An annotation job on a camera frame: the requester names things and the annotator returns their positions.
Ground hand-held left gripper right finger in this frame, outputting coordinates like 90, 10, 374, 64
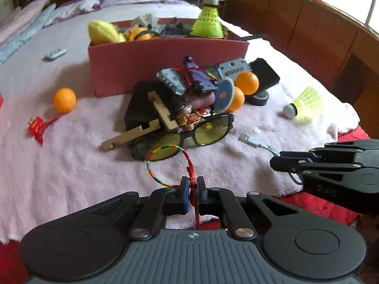
197, 176, 308, 240

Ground wooden hook puzzle piece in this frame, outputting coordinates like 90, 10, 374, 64
147, 91, 178, 132

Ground black glasses yellow lenses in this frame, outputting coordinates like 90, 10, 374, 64
129, 113, 235, 162

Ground red cardboard box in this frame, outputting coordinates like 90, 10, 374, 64
88, 18, 250, 98

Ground window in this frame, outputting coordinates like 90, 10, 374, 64
321, 0, 379, 39

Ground colourful cord bracelet red tassel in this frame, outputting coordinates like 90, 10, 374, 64
145, 144, 203, 224

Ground pink fluffy blanket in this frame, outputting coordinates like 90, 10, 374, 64
0, 40, 363, 240

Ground yellow plastic shuttlecock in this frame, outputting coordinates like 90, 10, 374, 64
189, 0, 224, 39
282, 87, 324, 122

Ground bed with pale sheet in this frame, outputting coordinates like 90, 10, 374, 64
0, 0, 208, 74

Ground blue plastic disc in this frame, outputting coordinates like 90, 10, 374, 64
214, 77, 236, 113

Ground long wooden cabinet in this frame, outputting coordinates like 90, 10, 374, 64
228, 0, 379, 116

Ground purple toy car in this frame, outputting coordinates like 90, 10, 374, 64
182, 56, 218, 95

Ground black white toy figure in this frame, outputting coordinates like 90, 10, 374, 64
192, 106, 212, 122

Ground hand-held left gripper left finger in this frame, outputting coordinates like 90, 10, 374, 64
74, 176, 190, 241

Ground red tassel ornament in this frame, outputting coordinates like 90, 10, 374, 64
29, 115, 61, 147

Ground black square box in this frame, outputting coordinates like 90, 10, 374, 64
124, 80, 178, 131

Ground yellow plush toy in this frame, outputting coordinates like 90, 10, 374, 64
88, 20, 126, 44

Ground white feather shuttlecock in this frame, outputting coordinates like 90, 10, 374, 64
130, 13, 159, 30

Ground black grey toy tool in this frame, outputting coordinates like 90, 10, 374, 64
163, 17, 193, 37

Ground pink striped quilt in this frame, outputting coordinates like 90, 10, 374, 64
0, 0, 51, 45

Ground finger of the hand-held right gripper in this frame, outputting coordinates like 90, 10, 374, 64
270, 158, 365, 174
280, 139, 379, 164

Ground black tape roll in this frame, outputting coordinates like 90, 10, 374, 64
246, 89, 270, 106

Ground light blue quilt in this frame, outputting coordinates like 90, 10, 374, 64
0, 3, 57, 66

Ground small toy minifigure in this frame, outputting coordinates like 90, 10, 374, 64
178, 105, 196, 131

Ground wooden notched puzzle piece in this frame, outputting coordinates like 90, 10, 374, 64
101, 118, 162, 152

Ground white USB adapter cable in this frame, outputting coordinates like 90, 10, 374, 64
238, 134, 304, 184

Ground black round glasses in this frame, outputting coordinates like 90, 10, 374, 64
135, 28, 159, 40

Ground orange ping pong ball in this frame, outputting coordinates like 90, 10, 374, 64
235, 71, 260, 96
228, 86, 246, 112
53, 88, 77, 113
129, 27, 151, 41

